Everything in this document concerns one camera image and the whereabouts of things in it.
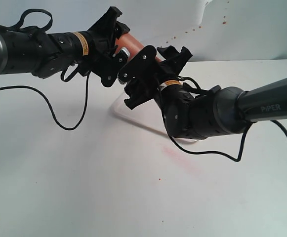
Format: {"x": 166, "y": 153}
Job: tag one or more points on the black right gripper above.
{"x": 162, "y": 73}

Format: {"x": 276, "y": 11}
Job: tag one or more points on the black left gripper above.
{"x": 101, "y": 38}

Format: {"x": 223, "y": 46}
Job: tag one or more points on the red sauce squeeze bottle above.
{"x": 128, "y": 41}

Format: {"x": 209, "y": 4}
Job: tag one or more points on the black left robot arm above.
{"x": 32, "y": 50}

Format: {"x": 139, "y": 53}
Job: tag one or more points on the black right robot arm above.
{"x": 194, "y": 113}

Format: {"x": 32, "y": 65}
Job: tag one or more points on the white rectangular plastic tray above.
{"x": 147, "y": 116}

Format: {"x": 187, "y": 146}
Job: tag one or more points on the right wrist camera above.
{"x": 137, "y": 65}

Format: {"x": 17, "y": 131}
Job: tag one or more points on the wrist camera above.
{"x": 137, "y": 65}
{"x": 111, "y": 69}

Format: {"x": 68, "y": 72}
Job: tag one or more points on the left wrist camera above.
{"x": 111, "y": 69}

